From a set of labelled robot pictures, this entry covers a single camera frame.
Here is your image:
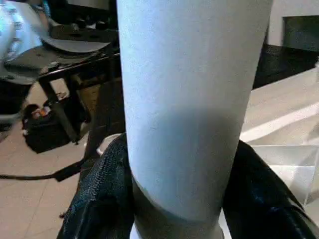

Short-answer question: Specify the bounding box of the white plastic table top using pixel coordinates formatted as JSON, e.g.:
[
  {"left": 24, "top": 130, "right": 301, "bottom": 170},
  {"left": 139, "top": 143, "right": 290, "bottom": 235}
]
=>
[{"left": 96, "top": 67, "right": 319, "bottom": 207}]

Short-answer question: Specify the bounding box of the white plastic table leg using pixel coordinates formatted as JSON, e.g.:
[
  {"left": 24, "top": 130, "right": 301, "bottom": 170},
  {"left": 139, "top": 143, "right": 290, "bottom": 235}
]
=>
[{"left": 116, "top": 0, "right": 272, "bottom": 239}]

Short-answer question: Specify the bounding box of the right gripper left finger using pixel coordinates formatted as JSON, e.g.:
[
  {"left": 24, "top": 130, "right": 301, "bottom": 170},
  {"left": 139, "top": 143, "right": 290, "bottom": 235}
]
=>
[{"left": 56, "top": 133, "right": 136, "bottom": 239}]

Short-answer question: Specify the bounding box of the black floor bag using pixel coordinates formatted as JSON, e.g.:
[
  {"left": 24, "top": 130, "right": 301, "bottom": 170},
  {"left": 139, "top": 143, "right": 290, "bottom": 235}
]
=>
[{"left": 21, "top": 104, "right": 84, "bottom": 154}]

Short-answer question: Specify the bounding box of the white glass-door cabinet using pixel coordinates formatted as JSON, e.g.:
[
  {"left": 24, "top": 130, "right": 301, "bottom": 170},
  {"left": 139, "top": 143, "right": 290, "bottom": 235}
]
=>
[{"left": 266, "top": 0, "right": 319, "bottom": 48}]

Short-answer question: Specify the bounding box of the black floor strap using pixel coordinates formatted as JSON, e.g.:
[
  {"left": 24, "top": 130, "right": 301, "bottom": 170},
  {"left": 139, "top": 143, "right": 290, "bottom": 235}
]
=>
[{"left": 0, "top": 159, "right": 84, "bottom": 182}]

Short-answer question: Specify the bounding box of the black side table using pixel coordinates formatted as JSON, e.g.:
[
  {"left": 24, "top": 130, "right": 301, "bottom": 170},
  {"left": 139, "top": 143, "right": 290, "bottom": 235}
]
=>
[{"left": 0, "top": 23, "right": 121, "bottom": 145}]

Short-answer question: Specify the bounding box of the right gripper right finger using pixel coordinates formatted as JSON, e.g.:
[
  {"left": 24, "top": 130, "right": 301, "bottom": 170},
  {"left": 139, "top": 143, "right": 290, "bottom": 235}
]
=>
[{"left": 221, "top": 140, "right": 319, "bottom": 239}]

